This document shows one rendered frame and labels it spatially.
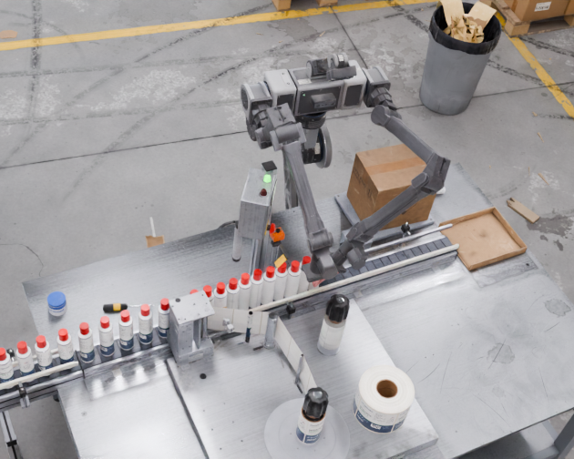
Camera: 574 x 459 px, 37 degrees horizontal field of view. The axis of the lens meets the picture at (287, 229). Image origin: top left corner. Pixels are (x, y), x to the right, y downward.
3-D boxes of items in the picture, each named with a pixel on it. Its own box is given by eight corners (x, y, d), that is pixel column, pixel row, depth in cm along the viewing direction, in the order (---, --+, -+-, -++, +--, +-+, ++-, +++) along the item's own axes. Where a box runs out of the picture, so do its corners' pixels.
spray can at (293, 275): (288, 302, 348) (294, 270, 333) (281, 293, 351) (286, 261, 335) (299, 297, 350) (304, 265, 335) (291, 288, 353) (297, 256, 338)
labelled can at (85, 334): (83, 365, 319) (78, 333, 304) (78, 353, 322) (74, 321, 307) (97, 361, 321) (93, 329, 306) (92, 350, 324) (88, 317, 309)
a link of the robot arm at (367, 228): (442, 175, 324) (423, 168, 317) (446, 188, 321) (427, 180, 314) (362, 234, 348) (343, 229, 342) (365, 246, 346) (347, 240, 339)
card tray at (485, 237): (468, 270, 376) (471, 265, 373) (437, 228, 390) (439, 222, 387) (525, 252, 386) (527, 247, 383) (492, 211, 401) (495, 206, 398)
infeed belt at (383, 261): (83, 374, 321) (82, 369, 318) (76, 357, 326) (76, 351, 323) (455, 256, 379) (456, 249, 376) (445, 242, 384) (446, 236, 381)
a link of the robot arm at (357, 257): (368, 229, 345) (353, 225, 340) (381, 249, 338) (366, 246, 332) (351, 251, 350) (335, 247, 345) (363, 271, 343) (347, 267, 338)
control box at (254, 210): (237, 236, 315) (240, 200, 301) (246, 203, 326) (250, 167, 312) (264, 241, 314) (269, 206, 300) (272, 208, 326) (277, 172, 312)
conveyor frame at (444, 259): (84, 379, 321) (83, 372, 318) (75, 355, 327) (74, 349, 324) (456, 260, 379) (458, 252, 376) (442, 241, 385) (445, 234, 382)
